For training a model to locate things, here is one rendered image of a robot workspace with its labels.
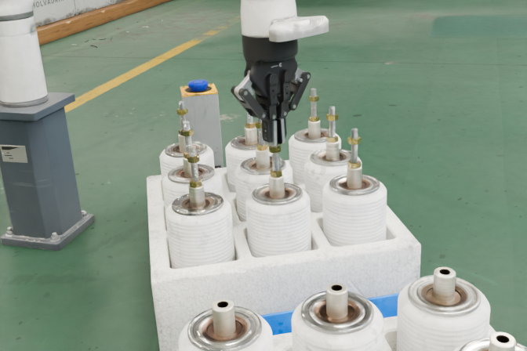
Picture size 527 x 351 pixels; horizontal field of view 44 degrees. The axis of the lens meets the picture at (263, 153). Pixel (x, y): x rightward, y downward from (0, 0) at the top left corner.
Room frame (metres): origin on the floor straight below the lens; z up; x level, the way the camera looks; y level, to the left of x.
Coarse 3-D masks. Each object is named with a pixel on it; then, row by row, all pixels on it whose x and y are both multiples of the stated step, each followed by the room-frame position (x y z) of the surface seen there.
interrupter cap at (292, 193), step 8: (264, 184) 0.92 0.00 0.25; (288, 184) 0.92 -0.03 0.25; (256, 192) 0.89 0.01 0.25; (264, 192) 0.90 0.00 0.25; (288, 192) 0.89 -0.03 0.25; (296, 192) 0.89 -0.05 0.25; (256, 200) 0.87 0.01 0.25; (264, 200) 0.87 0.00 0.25; (272, 200) 0.86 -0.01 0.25; (280, 200) 0.86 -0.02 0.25; (288, 200) 0.86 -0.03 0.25; (296, 200) 0.86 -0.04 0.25
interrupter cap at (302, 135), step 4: (324, 128) 1.17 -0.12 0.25; (296, 132) 1.15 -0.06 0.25; (300, 132) 1.15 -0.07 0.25; (304, 132) 1.15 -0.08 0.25; (324, 132) 1.15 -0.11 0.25; (328, 132) 1.14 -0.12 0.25; (296, 136) 1.13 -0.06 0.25; (300, 136) 1.13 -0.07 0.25; (304, 136) 1.14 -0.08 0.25; (308, 136) 1.14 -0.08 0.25; (324, 136) 1.13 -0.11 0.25; (300, 140) 1.11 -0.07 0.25; (304, 140) 1.11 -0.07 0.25; (308, 140) 1.10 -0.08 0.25; (312, 140) 1.10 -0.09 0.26; (316, 140) 1.10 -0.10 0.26; (320, 140) 1.10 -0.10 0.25; (324, 140) 1.10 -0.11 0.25
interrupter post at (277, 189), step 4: (272, 180) 0.88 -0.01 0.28; (276, 180) 0.88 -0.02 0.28; (280, 180) 0.88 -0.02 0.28; (272, 184) 0.88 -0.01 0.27; (276, 184) 0.88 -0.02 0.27; (280, 184) 0.88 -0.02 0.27; (272, 188) 0.88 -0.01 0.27; (276, 188) 0.88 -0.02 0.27; (280, 188) 0.88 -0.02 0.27; (284, 188) 0.89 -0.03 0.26; (272, 192) 0.88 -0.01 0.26; (276, 192) 0.88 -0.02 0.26; (280, 192) 0.88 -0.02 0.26; (284, 192) 0.88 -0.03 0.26; (272, 196) 0.88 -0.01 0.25; (276, 196) 0.88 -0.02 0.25; (280, 196) 0.88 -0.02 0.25
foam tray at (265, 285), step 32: (288, 160) 1.21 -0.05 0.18; (160, 192) 1.08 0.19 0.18; (224, 192) 1.07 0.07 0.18; (160, 224) 0.95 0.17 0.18; (320, 224) 0.95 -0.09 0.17; (160, 256) 0.85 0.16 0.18; (288, 256) 0.83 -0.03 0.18; (320, 256) 0.82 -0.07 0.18; (352, 256) 0.83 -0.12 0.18; (384, 256) 0.83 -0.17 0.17; (416, 256) 0.84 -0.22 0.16; (160, 288) 0.78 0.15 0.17; (192, 288) 0.79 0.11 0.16; (224, 288) 0.80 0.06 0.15; (256, 288) 0.80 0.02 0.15; (288, 288) 0.81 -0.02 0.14; (320, 288) 0.82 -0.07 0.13; (352, 288) 0.83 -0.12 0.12; (384, 288) 0.83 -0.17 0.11; (160, 320) 0.78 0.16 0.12
